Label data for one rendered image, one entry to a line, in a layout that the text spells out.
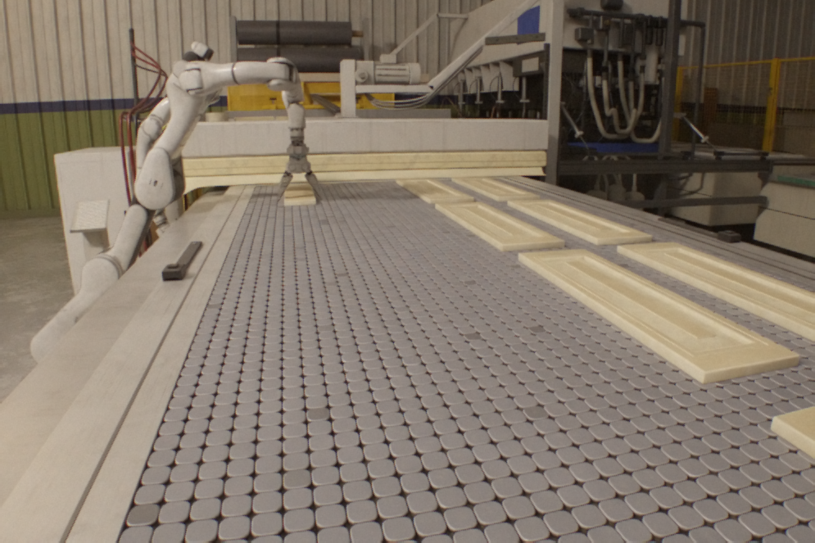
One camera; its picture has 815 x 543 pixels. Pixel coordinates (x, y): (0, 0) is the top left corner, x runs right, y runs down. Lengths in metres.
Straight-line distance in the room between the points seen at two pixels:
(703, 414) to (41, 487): 0.77
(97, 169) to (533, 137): 2.57
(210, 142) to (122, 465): 2.37
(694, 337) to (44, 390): 1.02
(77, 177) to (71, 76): 4.26
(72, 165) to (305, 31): 3.72
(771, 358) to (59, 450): 0.97
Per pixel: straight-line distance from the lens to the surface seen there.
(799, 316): 1.17
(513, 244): 1.43
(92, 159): 3.44
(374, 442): 0.64
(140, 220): 2.28
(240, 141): 2.87
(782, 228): 4.80
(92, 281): 2.36
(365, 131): 2.89
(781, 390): 0.88
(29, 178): 7.94
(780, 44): 10.99
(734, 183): 5.46
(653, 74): 4.83
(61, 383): 0.94
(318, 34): 6.49
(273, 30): 6.48
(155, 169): 2.18
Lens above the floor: 1.24
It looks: 14 degrees down
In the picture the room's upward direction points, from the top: straight up
